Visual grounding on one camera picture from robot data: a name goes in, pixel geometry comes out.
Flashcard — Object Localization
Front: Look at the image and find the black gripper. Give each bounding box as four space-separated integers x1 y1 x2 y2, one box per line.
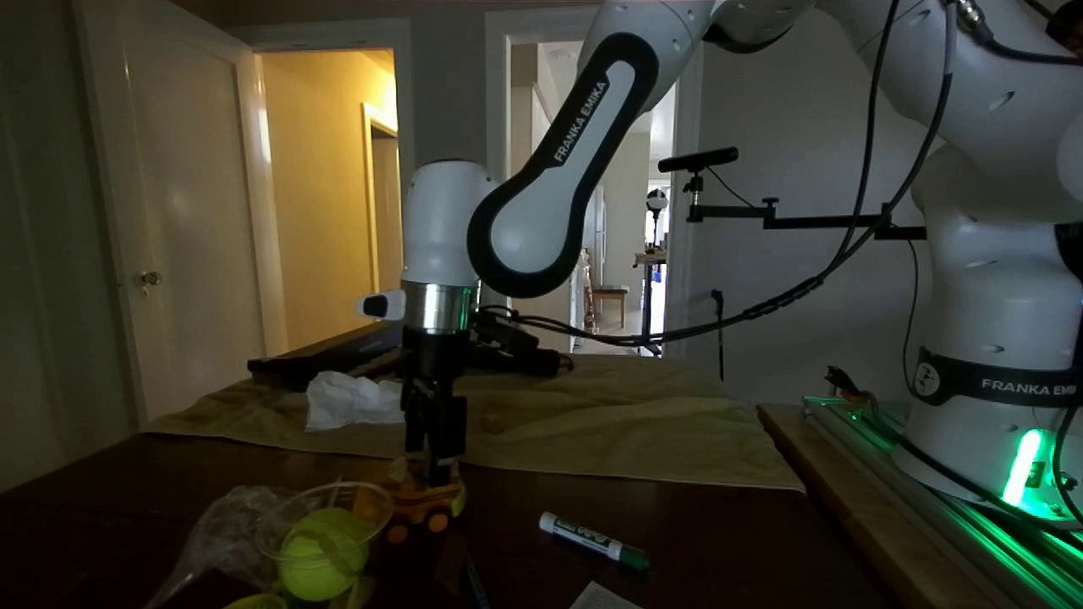
400 332 470 488

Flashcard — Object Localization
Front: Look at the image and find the robot base platform green light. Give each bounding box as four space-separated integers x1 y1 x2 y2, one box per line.
757 391 1083 609

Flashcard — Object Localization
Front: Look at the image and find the white crumpled tissue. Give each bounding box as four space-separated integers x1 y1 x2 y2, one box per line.
302 369 407 436

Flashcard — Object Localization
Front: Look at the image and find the yellow-green tennis ball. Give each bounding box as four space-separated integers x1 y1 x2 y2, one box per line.
277 503 373 603

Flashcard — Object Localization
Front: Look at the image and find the green white marker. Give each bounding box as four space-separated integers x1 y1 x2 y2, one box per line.
535 507 653 573

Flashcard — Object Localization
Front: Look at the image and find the olive towel under keyboard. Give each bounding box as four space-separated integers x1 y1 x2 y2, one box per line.
147 350 806 493

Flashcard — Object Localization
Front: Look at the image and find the small white card packet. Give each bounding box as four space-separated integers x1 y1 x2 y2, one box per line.
570 578 648 609

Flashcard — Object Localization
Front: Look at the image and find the clear crumpled plastic bag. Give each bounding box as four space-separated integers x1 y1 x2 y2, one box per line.
147 484 302 609

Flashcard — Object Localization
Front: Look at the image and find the white panel door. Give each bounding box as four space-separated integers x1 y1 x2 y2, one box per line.
72 0 292 427

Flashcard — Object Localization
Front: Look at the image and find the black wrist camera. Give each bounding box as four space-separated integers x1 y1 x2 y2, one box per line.
466 306 571 382

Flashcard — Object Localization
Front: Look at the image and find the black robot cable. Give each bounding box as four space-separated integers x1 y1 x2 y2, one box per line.
483 0 1083 535

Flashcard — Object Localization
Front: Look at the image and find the black stereo camera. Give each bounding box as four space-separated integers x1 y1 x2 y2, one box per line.
658 145 743 177

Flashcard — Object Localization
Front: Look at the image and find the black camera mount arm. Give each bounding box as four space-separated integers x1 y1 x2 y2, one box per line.
685 166 932 243

